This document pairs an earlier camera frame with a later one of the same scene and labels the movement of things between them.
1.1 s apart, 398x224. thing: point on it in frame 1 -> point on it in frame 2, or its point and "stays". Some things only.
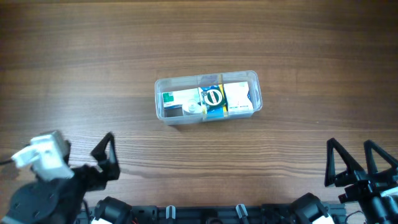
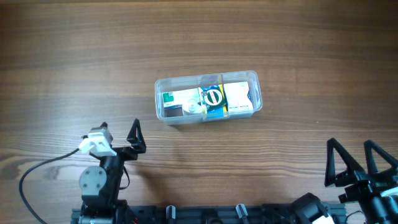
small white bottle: (193, 106) stays
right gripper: (358, 182) stays
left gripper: (94, 173) -> (121, 152)
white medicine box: (237, 96) stays
